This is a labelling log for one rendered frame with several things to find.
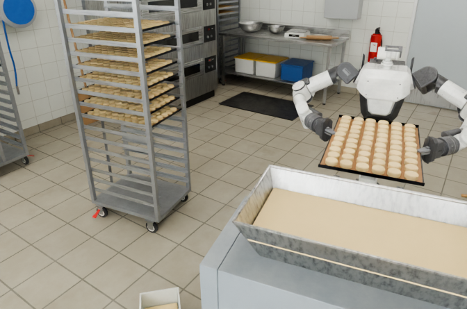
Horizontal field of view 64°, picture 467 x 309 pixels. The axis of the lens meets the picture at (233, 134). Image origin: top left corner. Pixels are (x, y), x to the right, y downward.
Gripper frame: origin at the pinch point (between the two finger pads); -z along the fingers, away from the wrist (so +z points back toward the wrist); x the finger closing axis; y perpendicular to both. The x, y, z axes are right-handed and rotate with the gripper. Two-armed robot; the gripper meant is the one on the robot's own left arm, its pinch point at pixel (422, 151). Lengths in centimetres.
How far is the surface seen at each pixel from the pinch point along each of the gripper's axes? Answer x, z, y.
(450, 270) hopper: 17, -70, 68
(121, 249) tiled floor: -109, -129, -120
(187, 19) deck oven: 13, 4, -386
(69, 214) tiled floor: -109, -163, -180
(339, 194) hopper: 19, -75, 37
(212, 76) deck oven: -75, 46, -414
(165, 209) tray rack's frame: -94, -93, -135
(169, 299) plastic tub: -101, -109, -56
